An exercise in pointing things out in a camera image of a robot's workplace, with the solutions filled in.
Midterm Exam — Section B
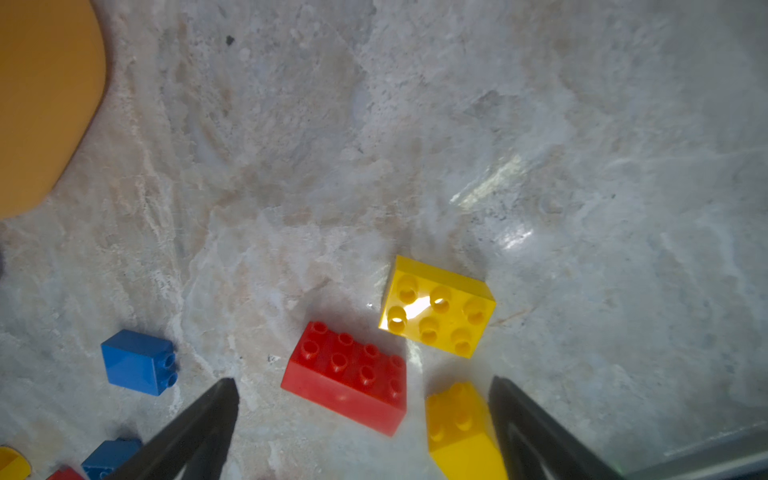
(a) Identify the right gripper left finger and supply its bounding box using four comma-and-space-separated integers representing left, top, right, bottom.
108, 378, 240, 479

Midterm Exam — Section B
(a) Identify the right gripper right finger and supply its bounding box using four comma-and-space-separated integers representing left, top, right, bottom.
488, 376, 622, 479

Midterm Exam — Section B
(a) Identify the yellow lego brick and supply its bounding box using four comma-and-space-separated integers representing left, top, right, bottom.
425, 382, 508, 479
379, 256, 496, 359

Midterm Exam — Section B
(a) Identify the yellow plastic bin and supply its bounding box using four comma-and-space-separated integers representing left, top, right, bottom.
1, 1, 107, 219

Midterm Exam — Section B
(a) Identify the yellow lego brick front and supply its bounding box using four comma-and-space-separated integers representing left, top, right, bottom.
425, 382, 508, 479

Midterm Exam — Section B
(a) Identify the dark blue square lego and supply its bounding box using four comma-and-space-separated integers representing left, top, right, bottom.
81, 439, 143, 480

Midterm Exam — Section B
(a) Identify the blue lego brick centre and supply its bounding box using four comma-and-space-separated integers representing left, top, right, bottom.
101, 330, 178, 396

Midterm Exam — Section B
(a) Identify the small red lego brick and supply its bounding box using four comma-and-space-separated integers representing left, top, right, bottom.
47, 466, 84, 480

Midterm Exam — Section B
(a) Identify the yellow round lego piece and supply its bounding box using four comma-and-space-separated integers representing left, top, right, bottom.
0, 446, 31, 480

